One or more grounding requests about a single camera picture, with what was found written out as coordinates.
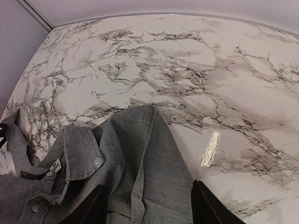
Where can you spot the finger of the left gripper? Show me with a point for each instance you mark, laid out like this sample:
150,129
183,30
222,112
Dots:
3,129

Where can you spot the grey button-up shirt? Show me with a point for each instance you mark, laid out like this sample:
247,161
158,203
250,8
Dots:
132,153

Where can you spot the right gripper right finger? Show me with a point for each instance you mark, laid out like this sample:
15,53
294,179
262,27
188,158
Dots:
208,209

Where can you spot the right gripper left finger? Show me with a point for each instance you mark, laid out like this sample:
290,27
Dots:
93,209

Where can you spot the left aluminium frame post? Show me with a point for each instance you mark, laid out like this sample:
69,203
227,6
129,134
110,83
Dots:
38,16

